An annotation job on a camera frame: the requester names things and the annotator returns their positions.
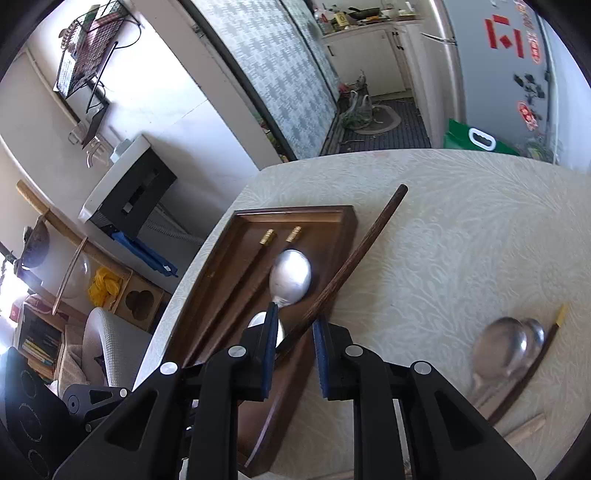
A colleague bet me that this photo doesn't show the green bag white handle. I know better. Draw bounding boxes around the green bag white handle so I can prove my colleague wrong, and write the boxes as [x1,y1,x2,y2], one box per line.
[444,119,520,157]

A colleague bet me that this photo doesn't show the pale floral tablecloth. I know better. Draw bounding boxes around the pale floral tablecloth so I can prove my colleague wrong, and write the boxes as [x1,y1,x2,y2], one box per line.
[131,148,591,480]

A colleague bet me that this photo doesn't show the yellow cloth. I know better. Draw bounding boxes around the yellow cloth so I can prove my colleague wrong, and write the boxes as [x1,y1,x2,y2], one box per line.
[89,268,123,308]

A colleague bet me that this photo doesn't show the row of books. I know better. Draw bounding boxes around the row of books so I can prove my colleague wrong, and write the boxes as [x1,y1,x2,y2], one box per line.
[18,318,64,370]

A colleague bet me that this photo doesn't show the patterned sliding door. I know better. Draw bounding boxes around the patterned sliding door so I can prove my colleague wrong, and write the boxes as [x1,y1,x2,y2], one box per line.
[178,0,341,162]

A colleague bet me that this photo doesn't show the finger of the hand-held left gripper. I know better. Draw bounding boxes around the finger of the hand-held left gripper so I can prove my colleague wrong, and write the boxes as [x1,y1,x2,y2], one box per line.
[61,382,129,433]

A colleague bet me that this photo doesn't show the black cabinet white top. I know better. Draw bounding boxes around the black cabinet white top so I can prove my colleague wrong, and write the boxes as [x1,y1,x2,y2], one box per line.
[78,134,179,241]

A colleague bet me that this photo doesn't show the dark wooden chopstick gold end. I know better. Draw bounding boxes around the dark wooden chopstick gold end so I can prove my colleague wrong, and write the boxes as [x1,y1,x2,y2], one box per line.
[182,229,278,367]
[276,184,410,359]
[487,303,570,424]
[196,226,304,365]

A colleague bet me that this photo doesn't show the dark kitchen floor mat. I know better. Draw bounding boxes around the dark kitchen floor mat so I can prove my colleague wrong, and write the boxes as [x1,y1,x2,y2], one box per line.
[321,97,433,156]

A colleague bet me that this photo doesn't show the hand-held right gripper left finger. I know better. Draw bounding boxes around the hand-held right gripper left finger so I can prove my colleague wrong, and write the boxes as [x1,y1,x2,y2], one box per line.
[51,304,280,480]

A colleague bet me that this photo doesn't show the dark wooden tray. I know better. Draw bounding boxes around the dark wooden tray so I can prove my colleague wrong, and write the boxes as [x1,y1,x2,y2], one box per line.
[167,205,359,478]

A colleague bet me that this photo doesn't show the glass bowl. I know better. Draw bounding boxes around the glass bowl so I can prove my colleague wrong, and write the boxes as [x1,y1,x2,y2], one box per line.
[60,251,93,299]

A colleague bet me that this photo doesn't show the black wire wall rack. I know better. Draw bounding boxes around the black wire wall rack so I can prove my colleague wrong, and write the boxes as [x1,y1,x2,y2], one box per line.
[53,0,142,100]

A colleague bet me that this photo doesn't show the light wooden stick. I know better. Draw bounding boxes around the light wooden stick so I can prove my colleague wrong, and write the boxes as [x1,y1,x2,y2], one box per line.
[503,413,547,446]

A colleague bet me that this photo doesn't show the plastic bags of vegetables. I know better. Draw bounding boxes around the plastic bags of vegetables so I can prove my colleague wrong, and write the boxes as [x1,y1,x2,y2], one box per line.
[339,69,375,131]

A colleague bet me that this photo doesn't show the wooden box clover cutout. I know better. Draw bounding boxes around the wooden box clover cutout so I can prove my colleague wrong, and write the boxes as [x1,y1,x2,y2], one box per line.
[113,272,167,331]

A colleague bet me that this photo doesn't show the blue plastic object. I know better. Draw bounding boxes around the blue plastic object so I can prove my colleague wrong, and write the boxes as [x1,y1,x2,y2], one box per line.
[112,231,179,278]

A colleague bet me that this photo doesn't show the grey cushioned chair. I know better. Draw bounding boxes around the grey cushioned chair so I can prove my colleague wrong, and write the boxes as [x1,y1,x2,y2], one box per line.
[83,307,156,393]

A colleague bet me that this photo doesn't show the silver fridge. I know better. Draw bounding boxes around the silver fridge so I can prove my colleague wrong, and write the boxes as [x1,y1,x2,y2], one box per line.
[420,0,562,165]

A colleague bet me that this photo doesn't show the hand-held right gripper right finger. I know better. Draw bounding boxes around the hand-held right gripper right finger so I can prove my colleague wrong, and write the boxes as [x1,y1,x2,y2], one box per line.
[311,318,539,480]

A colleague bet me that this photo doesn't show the long wooden stick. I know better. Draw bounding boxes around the long wooden stick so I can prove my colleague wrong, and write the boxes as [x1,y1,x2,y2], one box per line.
[16,180,135,278]

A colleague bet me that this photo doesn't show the white kitchen cabinet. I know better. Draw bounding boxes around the white kitchen cabinet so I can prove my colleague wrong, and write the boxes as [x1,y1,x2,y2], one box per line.
[321,21,437,100]

